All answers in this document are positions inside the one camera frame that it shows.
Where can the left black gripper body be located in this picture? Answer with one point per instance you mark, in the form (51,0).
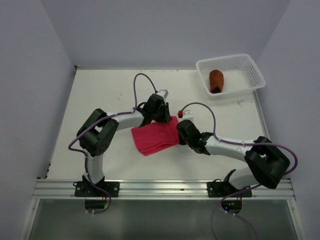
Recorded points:
(161,115)

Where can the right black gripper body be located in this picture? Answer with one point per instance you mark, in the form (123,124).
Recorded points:
(184,141)

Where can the pink towel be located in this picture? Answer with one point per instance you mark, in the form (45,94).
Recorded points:
(155,137)

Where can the brown towel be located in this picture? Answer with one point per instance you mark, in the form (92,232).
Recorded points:
(216,81)

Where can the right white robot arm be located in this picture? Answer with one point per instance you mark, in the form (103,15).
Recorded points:
(266,164)

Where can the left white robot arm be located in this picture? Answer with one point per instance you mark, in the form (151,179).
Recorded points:
(97,133)

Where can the white plastic basket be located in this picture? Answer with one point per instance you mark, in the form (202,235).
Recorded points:
(241,75)

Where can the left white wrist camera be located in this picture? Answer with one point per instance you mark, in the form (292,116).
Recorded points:
(163,93)

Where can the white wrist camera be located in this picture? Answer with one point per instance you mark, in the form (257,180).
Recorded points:
(188,115)
(163,93)

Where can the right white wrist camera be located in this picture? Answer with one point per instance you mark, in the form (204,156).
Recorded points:
(188,115)

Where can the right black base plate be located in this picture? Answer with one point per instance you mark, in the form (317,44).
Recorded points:
(219,189)

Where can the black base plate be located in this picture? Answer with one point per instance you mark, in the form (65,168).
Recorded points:
(219,189)
(85,189)

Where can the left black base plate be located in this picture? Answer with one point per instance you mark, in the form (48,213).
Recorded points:
(85,189)

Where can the aluminium mounting rail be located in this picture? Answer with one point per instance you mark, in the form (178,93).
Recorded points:
(158,190)

